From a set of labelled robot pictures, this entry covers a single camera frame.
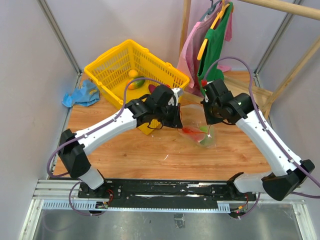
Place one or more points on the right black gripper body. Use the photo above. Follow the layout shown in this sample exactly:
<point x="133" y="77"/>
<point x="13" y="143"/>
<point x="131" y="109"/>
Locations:
<point x="212" y="115"/>

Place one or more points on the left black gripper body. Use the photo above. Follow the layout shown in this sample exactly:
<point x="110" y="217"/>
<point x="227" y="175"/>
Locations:
<point x="168" y="116"/>

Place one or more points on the clear zip top bag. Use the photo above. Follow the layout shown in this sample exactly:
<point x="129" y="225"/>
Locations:
<point x="195" y="127"/>

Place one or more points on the purple eggplant toy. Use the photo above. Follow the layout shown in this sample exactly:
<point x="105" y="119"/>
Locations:
<point x="151" y="88"/>

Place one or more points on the watermelon slice toy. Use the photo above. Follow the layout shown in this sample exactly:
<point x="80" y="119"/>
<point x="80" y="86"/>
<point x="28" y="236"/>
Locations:
<point x="193" y="133"/>

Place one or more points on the green cabbage toy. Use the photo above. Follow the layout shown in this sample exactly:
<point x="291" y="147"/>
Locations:
<point x="209" y="136"/>

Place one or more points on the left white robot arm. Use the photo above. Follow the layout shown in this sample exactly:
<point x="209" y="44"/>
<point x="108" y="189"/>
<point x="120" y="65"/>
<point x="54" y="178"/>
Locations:
<point x="161" y="108"/>

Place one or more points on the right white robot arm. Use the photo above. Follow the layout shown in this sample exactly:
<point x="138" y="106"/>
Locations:
<point x="288" y="170"/>

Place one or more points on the green shirt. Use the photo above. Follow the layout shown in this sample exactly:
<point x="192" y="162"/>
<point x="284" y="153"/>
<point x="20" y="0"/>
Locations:
<point x="211" y="48"/>

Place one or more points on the pink shirt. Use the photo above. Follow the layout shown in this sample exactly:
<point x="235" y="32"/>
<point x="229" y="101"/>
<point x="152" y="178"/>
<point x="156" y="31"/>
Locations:
<point x="188" y="63"/>

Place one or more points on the yellow lemon toy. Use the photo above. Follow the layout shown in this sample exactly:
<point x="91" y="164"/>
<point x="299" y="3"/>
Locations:
<point x="132" y="73"/>

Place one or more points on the yellow plastic basket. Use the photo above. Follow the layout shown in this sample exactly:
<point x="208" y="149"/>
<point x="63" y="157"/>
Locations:
<point x="110" y="74"/>

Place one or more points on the blue cloth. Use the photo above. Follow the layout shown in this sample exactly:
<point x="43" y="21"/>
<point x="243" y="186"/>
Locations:
<point x="86" y="95"/>

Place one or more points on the grey clothes hanger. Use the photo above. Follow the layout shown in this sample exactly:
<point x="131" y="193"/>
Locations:
<point x="211" y="9"/>

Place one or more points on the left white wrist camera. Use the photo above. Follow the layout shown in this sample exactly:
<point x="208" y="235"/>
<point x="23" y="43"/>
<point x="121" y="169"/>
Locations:
<point x="177" y="93"/>

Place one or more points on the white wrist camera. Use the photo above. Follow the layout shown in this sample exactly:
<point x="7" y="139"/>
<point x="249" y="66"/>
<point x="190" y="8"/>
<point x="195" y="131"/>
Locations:
<point x="177" y="93"/>
<point x="206" y="87"/>

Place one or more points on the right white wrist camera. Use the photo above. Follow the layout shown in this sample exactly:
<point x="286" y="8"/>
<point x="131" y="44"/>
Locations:
<point x="206" y="87"/>

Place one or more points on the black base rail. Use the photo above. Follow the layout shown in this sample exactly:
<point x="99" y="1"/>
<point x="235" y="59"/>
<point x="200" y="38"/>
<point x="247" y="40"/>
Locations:
<point x="142" y="194"/>

